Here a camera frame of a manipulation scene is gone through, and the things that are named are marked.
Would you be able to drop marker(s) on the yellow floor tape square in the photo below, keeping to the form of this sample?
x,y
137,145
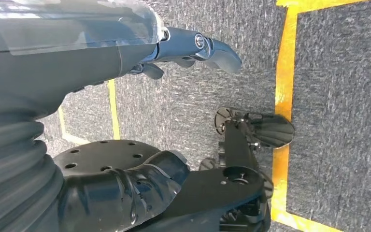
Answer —
x,y
114,109
284,64

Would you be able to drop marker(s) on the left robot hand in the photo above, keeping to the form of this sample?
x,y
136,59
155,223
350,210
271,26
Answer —
x,y
60,64

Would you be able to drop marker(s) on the black round holed plate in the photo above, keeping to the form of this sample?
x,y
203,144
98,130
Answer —
x,y
86,153

